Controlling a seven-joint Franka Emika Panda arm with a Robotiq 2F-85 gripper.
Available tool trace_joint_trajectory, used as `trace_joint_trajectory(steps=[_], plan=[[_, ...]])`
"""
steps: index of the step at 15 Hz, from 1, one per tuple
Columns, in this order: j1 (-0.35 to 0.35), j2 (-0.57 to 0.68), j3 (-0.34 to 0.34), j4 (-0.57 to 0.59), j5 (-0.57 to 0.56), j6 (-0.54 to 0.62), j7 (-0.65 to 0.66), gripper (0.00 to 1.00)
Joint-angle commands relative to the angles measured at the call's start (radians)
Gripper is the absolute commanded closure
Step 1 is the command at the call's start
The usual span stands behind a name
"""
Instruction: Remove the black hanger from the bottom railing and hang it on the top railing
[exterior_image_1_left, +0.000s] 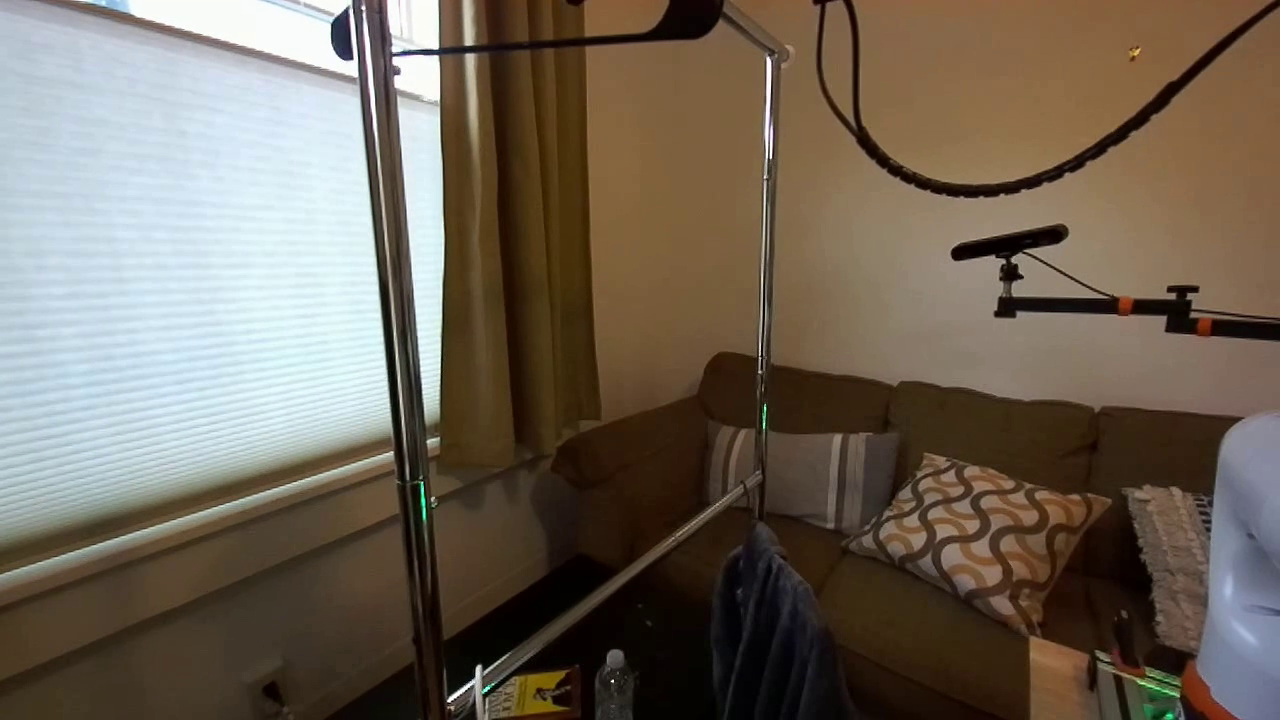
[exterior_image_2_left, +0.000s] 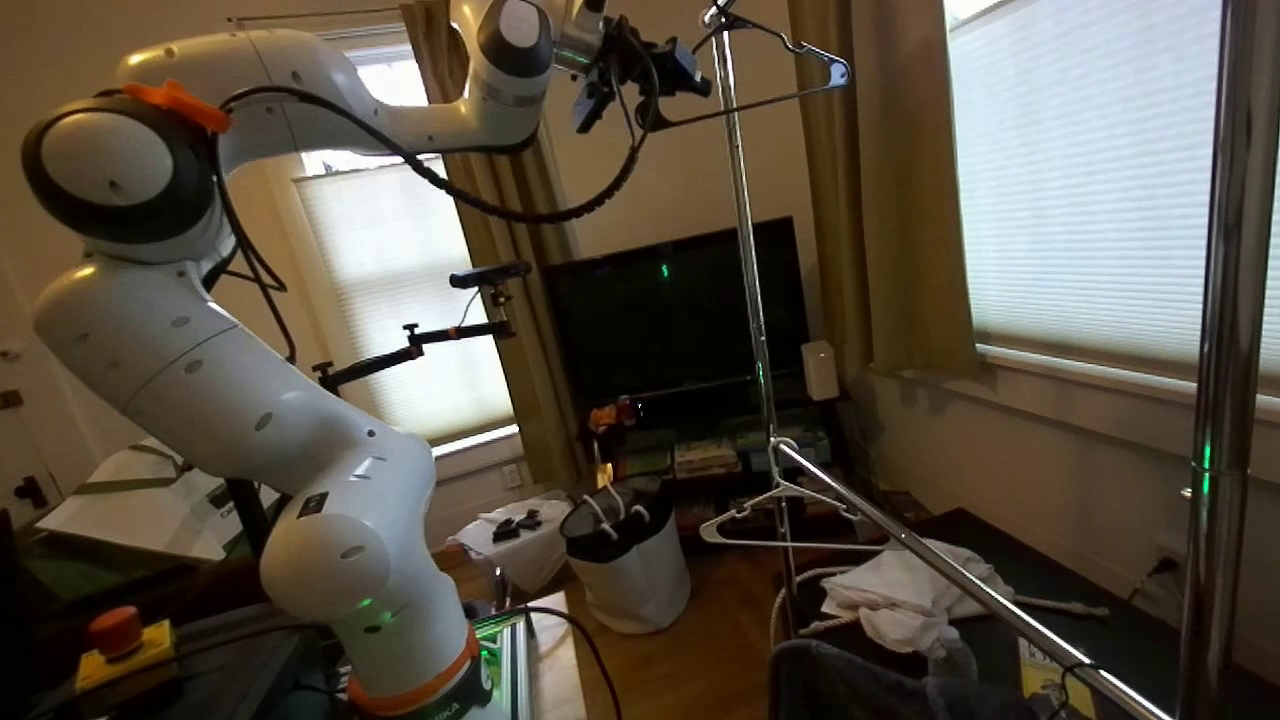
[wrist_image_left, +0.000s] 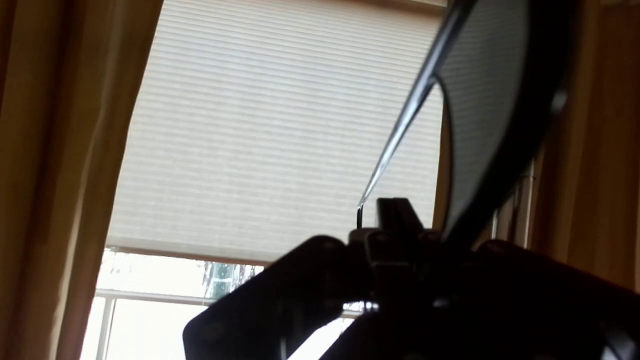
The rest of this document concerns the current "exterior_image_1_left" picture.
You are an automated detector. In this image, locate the black clothes hanger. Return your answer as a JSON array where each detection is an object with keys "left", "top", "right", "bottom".
[{"left": 329, "top": 0, "right": 730, "bottom": 64}]

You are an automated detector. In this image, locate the olive brown curtain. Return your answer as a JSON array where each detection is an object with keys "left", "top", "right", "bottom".
[{"left": 434, "top": 0, "right": 608, "bottom": 470}]

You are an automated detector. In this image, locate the grey striped pillow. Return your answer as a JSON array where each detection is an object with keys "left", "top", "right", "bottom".
[{"left": 698, "top": 416, "right": 907, "bottom": 540}]

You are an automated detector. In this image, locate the chrome clothes rack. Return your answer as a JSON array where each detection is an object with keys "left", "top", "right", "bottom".
[{"left": 349, "top": 0, "right": 800, "bottom": 720}]

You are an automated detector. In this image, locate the dark blue grey garment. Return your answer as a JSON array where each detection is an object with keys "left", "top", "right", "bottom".
[{"left": 706, "top": 518, "right": 859, "bottom": 720}]

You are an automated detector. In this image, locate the clear plastic water bottle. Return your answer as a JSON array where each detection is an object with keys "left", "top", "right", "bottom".
[{"left": 591, "top": 642, "right": 645, "bottom": 720}]

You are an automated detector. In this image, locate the yellow black printed box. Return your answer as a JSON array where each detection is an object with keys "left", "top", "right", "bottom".
[{"left": 480, "top": 665, "right": 589, "bottom": 720}]

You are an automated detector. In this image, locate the olive brown sofa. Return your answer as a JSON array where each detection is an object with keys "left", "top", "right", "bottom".
[{"left": 549, "top": 347, "right": 1280, "bottom": 720}]

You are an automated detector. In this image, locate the brown wave patterned pillow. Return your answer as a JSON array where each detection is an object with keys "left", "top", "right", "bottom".
[{"left": 845, "top": 448, "right": 1115, "bottom": 642}]

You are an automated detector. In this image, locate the white cellular window blind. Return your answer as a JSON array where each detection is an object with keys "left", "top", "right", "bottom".
[{"left": 0, "top": 0, "right": 450, "bottom": 558}]

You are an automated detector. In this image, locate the white knitted pillow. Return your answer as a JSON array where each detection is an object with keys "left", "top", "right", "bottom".
[{"left": 1121, "top": 478, "right": 1219, "bottom": 659}]

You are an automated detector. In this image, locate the black stereo camera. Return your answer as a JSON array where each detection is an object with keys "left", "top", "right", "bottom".
[{"left": 946, "top": 221, "right": 1075, "bottom": 266}]

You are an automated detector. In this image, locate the black braided cable conduit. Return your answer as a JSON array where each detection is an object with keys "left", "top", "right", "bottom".
[{"left": 806, "top": 0, "right": 1280, "bottom": 205}]

